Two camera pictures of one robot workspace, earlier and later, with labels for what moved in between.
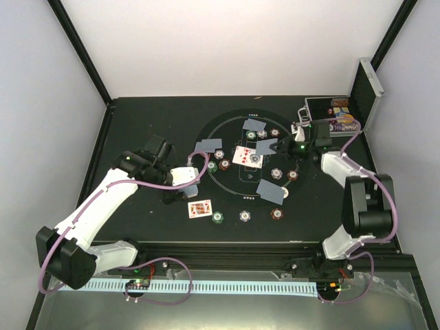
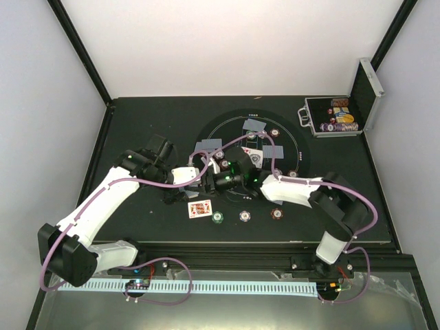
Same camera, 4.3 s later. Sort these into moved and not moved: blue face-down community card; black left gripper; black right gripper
Moved: black right gripper; blue face-down community card
Not moved: black left gripper
